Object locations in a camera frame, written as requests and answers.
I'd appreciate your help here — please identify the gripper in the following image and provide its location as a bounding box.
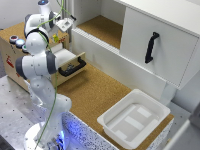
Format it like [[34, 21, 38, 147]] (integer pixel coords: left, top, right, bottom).
[[57, 16, 76, 33]]

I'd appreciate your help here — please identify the wooden drawer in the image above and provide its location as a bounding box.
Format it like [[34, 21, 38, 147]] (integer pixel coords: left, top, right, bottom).
[[49, 45, 87, 88]]

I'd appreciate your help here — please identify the yellow block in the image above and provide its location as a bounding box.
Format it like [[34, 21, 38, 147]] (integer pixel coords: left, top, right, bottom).
[[52, 33, 61, 44]]

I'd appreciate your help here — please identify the green button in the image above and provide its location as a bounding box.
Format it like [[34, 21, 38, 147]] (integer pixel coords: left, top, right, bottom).
[[21, 43, 30, 54]]

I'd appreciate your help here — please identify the white cabinet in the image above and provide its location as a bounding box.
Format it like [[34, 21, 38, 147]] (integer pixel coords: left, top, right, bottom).
[[70, 0, 200, 105]]

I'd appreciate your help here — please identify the blue button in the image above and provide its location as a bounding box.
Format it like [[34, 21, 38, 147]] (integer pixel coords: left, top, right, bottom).
[[15, 38, 26, 48]]

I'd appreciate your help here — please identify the red button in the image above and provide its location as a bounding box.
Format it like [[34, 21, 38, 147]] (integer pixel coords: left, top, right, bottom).
[[9, 34, 19, 44]]

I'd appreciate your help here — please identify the white sliding door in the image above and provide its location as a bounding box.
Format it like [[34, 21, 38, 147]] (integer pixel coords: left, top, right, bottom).
[[119, 6, 200, 90]]

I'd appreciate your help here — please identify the white plastic box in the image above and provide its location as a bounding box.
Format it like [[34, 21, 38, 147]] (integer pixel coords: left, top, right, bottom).
[[96, 88, 172, 150]]

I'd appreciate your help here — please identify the black drawer handle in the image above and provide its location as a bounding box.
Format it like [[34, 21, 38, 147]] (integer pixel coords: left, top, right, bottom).
[[57, 56, 87, 78]]

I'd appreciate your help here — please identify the green cable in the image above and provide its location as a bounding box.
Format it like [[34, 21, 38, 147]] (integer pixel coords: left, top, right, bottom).
[[34, 0, 77, 150]]

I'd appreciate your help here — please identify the black door handle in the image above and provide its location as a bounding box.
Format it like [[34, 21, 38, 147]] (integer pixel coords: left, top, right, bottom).
[[144, 31, 161, 65]]

